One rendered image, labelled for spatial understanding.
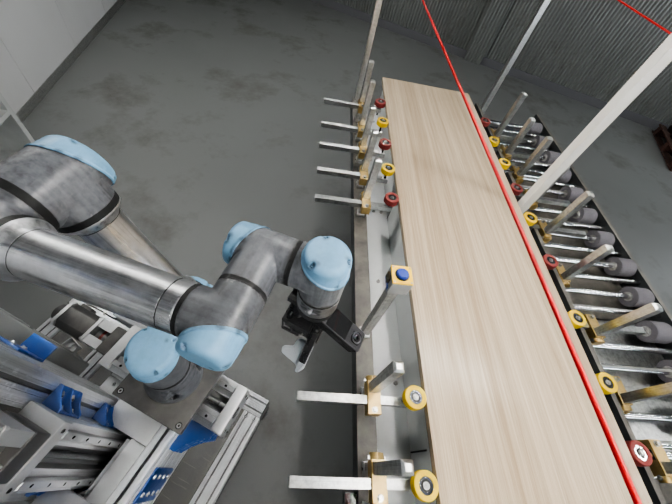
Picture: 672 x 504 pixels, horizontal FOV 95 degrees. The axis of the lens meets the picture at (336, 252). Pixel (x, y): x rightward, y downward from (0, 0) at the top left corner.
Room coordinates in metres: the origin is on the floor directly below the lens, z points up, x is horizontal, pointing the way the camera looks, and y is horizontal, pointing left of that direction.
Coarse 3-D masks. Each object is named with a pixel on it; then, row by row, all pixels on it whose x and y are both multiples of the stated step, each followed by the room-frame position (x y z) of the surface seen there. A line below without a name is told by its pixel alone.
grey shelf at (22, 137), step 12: (0, 96) 1.53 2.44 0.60; (0, 108) 1.50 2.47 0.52; (0, 120) 1.41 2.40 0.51; (12, 120) 1.50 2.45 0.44; (0, 132) 1.48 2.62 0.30; (12, 132) 1.51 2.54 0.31; (24, 132) 1.51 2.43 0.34; (0, 144) 1.46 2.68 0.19; (12, 144) 1.49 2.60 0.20; (24, 144) 1.51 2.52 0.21; (0, 156) 1.39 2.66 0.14
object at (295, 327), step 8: (288, 296) 0.25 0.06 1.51; (296, 296) 0.26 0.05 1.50; (296, 304) 0.25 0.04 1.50; (288, 312) 0.25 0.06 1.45; (296, 312) 0.25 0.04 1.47; (288, 320) 0.23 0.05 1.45; (296, 320) 0.24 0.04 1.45; (304, 320) 0.24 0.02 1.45; (312, 320) 0.22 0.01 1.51; (320, 320) 0.23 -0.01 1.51; (288, 328) 0.24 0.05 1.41; (296, 328) 0.23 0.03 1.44; (304, 328) 0.23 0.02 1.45; (312, 328) 0.24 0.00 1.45; (320, 328) 0.24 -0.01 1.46; (304, 336) 0.23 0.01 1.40; (312, 336) 0.22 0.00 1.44; (320, 336) 0.24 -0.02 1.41
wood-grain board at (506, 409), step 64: (448, 128) 2.18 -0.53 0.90; (448, 192) 1.48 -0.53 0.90; (512, 192) 1.66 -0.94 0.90; (448, 256) 1.01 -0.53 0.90; (512, 256) 1.13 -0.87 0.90; (448, 320) 0.66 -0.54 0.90; (512, 320) 0.75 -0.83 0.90; (448, 384) 0.40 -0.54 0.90; (512, 384) 0.47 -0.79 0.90; (576, 384) 0.54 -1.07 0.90; (448, 448) 0.19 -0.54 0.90; (512, 448) 0.25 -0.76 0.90; (576, 448) 0.31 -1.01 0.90
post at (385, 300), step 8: (384, 296) 0.58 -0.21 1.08; (392, 296) 0.57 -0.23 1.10; (376, 304) 0.59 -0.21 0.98; (384, 304) 0.57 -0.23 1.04; (376, 312) 0.57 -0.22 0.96; (384, 312) 0.57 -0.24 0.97; (368, 320) 0.58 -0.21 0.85; (376, 320) 0.57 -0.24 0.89; (360, 328) 0.60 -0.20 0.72; (368, 328) 0.57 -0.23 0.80; (368, 336) 0.57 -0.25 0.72
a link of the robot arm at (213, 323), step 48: (0, 192) 0.22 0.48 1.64; (0, 240) 0.15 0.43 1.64; (48, 240) 0.17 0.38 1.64; (48, 288) 0.12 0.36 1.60; (96, 288) 0.13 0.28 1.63; (144, 288) 0.14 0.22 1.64; (192, 288) 0.16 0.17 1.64; (240, 288) 0.18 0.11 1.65; (192, 336) 0.10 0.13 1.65; (240, 336) 0.12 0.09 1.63
